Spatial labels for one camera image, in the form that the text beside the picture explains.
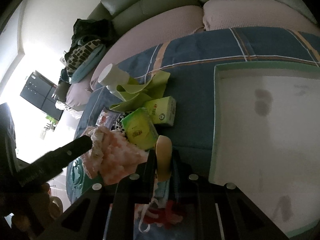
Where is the teal plastic toy case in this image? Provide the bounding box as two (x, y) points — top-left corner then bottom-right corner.
(66, 157), (103, 204)

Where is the green tissue box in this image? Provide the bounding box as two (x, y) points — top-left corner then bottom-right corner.
(142, 96), (176, 126)

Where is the grey green sofa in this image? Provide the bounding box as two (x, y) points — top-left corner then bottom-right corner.
(53, 0), (319, 111)

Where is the pink white fuzzy sock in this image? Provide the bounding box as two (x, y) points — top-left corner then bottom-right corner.
(82, 127), (149, 185)

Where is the green tissue pack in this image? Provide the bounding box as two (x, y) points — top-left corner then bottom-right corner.
(121, 108), (158, 151)

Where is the tan shoe insole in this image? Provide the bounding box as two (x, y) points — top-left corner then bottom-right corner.
(155, 135), (172, 182)

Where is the lime green cloth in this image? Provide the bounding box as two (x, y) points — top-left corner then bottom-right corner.
(109, 71), (170, 113)

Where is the white pill bottle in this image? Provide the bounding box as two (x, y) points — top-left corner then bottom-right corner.
(98, 63), (130, 99)

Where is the dark clothes pile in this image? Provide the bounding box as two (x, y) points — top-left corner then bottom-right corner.
(70, 19), (117, 50)

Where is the pink patterned cloth bundle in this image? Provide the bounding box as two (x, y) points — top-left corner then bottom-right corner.
(81, 126), (110, 165)

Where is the leopard print cushion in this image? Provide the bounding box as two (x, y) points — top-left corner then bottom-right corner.
(66, 39), (104, 79)

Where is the blue plaid table cloth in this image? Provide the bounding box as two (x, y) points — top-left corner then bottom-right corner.
(65, 26), (320, 240)

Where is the purple cartoon snack packet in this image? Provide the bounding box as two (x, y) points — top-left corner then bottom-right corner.
(96, 107), (121, 131)

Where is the teal rimmed white tray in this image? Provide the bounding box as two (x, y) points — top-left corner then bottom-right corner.
(209, 61), (319, 237)

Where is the dark cabinet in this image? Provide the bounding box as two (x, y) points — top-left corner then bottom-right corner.
(20, 70), (63, 121)

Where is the red white plush toy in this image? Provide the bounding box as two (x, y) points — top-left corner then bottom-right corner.
(137, 199), (183, 233)

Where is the leopard print scrunchie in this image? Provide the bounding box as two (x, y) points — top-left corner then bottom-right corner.
(111, 112), (131, 136)

